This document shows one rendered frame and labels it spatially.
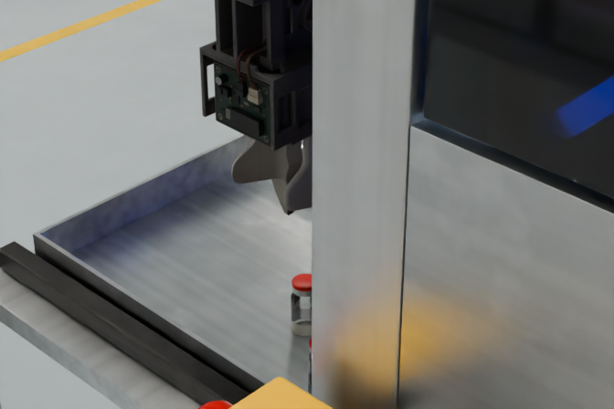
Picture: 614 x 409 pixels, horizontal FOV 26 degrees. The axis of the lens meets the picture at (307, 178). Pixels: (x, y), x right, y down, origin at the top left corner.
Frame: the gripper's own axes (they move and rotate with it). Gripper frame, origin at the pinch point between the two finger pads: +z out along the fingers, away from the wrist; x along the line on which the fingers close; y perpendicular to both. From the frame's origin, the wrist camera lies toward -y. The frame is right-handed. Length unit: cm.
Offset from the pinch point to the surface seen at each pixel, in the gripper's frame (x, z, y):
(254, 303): -5.3, 11.5, 1.0
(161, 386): -3.1, 11.7, 12.7
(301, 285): 0.1, 6.9, 1.2
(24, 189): -159, 100, -75
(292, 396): 17.2, -3.4, 19.3
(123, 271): -16.3, 11.5, 5.4
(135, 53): -194, 100, -135
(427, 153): 23.3, -20.2, 16.3
